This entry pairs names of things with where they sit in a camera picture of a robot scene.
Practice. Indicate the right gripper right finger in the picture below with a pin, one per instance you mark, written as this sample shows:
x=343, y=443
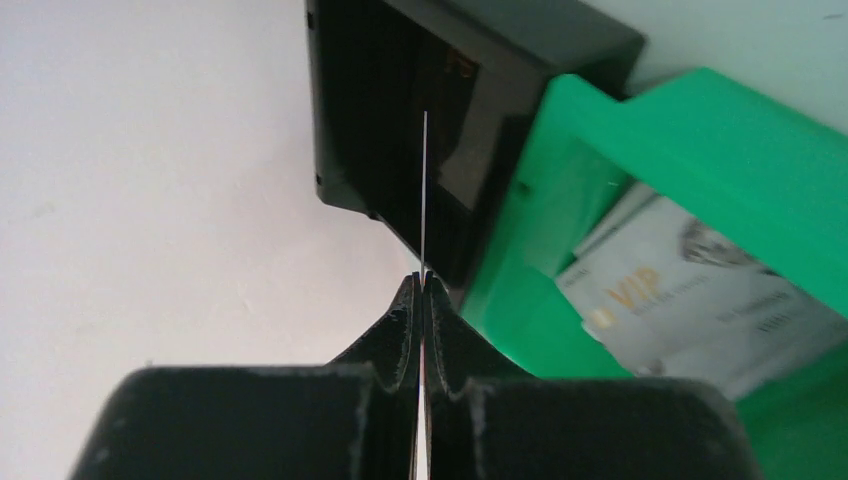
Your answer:
x=487, y=418

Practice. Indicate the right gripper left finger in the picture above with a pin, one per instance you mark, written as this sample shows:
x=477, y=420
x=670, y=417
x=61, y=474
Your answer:
x=351, y=418

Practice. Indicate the dark grey credit card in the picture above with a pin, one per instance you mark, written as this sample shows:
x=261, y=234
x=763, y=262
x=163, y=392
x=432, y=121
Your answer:
x=423, y=195

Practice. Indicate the cards in green bin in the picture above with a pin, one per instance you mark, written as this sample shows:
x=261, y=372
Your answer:
x=668, y=295

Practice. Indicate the black plastic bin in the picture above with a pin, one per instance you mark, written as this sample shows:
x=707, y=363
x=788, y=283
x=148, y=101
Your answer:
x=481, y=69

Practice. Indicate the green plastic bin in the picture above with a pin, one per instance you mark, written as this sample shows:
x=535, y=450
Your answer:
x=771, y=180

